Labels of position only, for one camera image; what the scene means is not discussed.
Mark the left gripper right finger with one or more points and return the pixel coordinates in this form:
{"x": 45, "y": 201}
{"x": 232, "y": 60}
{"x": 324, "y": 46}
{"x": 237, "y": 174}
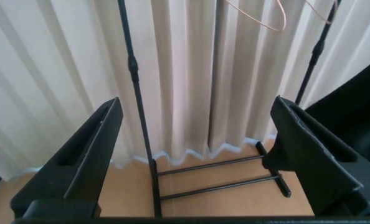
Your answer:
{"x": 328, "y": 186}

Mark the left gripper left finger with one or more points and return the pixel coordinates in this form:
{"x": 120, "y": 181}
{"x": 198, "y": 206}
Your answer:
{"x": 79, "y": 186}

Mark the black clothes rack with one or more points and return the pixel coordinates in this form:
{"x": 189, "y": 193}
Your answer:
{"x": 133, "y": 67}

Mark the beige curtain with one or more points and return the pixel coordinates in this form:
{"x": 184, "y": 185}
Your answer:
{"x": 63, "y": 62}

